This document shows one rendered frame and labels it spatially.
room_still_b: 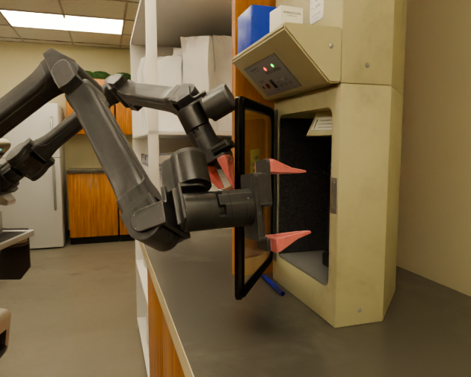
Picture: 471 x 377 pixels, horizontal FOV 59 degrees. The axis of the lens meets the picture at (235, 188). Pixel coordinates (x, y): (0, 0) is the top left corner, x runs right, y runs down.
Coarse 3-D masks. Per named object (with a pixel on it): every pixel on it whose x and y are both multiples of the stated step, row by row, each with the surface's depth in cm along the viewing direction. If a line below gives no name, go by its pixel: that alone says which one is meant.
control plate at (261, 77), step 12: (264, 60) 88; (276, 60) 84; (252, 72) 98; (264, 72) 93; (276, 72) 89; (288, 72) 85; (264, 84) 99; (276, 84) 94; (288, 84) 89; (300, 84) 85
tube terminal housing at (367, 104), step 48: (288, 0) 98; (336, 0) 78; (384, 0) 78; (384, 48) 79; (288, 96) 100; (336, 96) 79; (384, 96) 80; (336, 144) 79; (384, 144) 81; (384, 192) 82; (336, 240) 80; (384, 240) 83; (288, 288) 103; (336, 288) 81; (384, 288) 85
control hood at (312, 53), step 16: (272, 32) 78; (288, 32) 73; (304, 32) 74; (320, 32) 75; (336, 32) 76; (256, 48) 87; (272, 48) 82; (288, 48) 77; (304, 48) 74; (320, 48) 75; (336, 48) 76; (240, 64) 100; (288, 64) 82; (304, 64) 78; (320, 64) 75; (336, 64) 76; (304, 80) 82; (320, 80) 78; (336, 80) 77; (272, 96) 101
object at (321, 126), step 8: (320, 112) 91; (328, 112) 89; (320, 120) 90; (328, 120) 88; (312, 128) 92; (320, 128) 89; (328, 128) 88; (312, 136) 99; (320, 136) 101; (328, 136) 102
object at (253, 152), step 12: (252, 120) 87; (264, 120) 97; (252, 132) 87; (264, 132) 98; (252, 144) 88; (264, 144) 98; (252, 156) 88; (264, 156) 98; (252, 168) 88; (264, 216) 100; (252, 240) 90; (252, 252) 90; (264, 252) 101; (252, 264) 91
